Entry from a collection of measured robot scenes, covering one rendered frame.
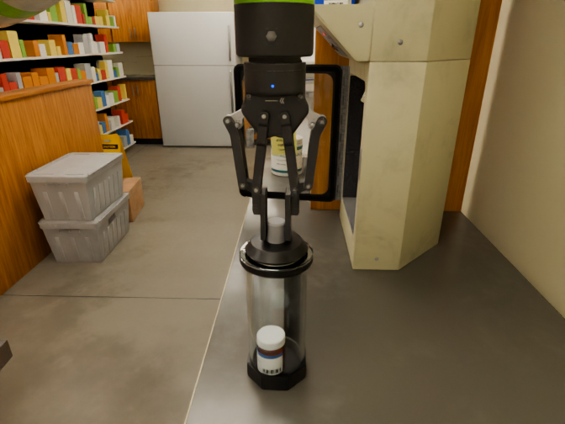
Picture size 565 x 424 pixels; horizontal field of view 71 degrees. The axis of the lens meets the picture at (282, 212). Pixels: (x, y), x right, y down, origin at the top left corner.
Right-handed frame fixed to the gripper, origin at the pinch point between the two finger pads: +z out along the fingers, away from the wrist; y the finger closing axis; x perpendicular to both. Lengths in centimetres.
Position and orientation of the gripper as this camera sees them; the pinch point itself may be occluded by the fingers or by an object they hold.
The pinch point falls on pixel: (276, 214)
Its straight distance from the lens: 55.4
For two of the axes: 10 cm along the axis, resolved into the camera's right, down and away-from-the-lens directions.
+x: -0.5, 4.0, -9.2
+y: -10.0, -0.2, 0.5
